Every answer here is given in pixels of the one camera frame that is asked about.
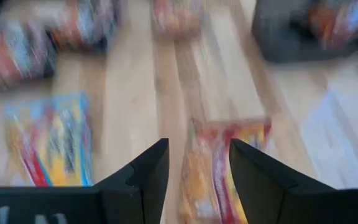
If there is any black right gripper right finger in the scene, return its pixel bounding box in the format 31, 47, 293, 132
228, 138, 351, 224

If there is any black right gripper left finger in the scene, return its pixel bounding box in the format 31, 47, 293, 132
93, 138, 170, 224

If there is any red Maruchan ramen pack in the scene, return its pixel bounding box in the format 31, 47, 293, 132
150, 0, 204, 40
178, 117, 273, 224

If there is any blue Maruchan ramen pack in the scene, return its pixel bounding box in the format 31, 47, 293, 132
3, 91, 93, 187

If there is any clear plastic bin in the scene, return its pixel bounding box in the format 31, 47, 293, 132
301, 88, 358, 190

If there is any black plastic bin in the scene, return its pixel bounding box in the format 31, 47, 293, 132
252, 0, 358, 63

